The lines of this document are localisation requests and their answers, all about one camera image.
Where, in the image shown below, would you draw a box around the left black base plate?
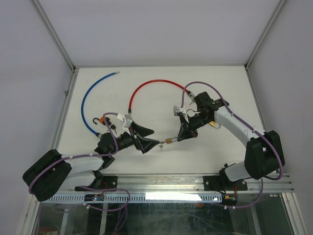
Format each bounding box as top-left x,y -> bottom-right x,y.
75,174 -> 118,191

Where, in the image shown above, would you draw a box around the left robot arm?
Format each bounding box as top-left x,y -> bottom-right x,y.
22,122 -> 160,202

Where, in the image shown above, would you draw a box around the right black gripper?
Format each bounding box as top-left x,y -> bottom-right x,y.
177,112 -> 212,141

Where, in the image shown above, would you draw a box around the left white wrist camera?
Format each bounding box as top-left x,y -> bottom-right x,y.
116,113 -> 133,133

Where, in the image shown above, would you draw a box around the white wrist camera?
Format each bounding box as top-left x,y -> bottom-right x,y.
173,105 -> 189,122
116,113 -> 133,133

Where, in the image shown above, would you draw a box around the small brass padlock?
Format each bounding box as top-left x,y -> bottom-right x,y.
165,138 -> 177,144

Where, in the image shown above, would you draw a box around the white slotted cable duct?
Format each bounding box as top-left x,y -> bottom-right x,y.
45,192 -> 222,204

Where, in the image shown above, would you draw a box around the red cable lock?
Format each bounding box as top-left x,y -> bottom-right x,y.
125,79 -> 184,118

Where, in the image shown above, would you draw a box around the blue cable lock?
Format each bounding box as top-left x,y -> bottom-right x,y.
80,71 -> 120,137

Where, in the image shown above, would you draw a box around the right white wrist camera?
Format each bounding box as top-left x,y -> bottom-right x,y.
173,105 -> 189,122

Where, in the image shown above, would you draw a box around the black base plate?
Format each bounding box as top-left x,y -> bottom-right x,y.
75,174 -> 118,191
203,175 -> 247,193

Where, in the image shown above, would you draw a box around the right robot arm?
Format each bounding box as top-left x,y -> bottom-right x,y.
174,92 -> 285,192

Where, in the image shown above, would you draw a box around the aluminium mounting rail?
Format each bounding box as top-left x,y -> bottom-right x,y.
57,171 -> 294,194

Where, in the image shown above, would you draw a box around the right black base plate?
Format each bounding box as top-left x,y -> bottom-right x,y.
203,175 -> 247,193

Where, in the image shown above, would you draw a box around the black head keys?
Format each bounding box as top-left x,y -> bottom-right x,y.
107,122 -> 117,133

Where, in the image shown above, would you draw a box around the orange black padlock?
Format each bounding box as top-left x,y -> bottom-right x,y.
92,116 -> 112,126

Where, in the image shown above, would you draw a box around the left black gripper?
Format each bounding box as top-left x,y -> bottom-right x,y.
109,121 -> 159,154

